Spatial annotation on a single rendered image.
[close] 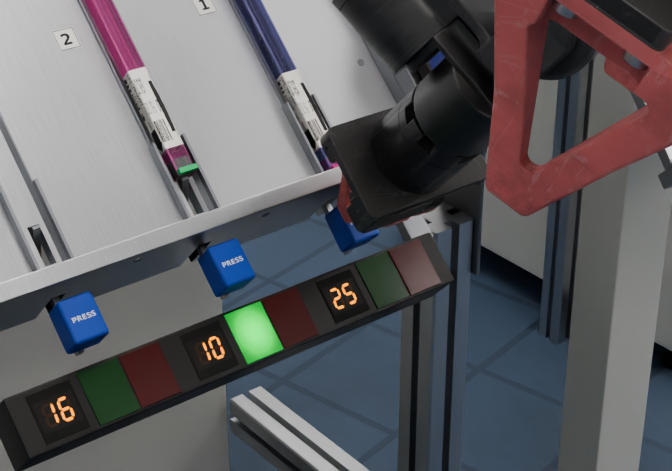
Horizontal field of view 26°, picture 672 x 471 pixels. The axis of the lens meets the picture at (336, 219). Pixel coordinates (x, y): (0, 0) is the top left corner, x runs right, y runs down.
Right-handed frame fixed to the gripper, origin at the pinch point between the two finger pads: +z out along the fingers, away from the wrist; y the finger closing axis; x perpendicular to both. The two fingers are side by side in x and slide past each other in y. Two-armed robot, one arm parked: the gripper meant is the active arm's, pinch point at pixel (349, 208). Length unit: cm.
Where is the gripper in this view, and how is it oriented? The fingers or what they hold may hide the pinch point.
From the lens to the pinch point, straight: 100.5
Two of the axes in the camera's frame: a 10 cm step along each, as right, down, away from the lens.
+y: -7.9, 2.8, -5.5
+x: 4.4, 8.8, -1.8
